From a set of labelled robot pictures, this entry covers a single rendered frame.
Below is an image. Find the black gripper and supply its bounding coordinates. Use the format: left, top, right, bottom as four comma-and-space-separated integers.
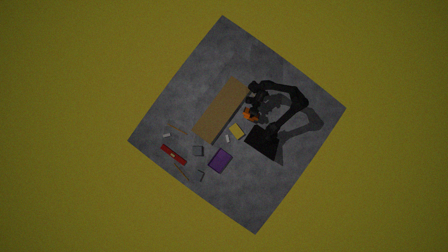
249, 97, 263, 118

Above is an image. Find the red flat block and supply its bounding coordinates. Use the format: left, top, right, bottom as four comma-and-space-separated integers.
161, 144, 187, 165

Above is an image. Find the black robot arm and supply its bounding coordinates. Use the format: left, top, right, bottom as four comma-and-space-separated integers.
248, 80, 309, 146

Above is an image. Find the yellow rectangular block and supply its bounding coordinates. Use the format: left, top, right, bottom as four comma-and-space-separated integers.
229, 123, 244, 140

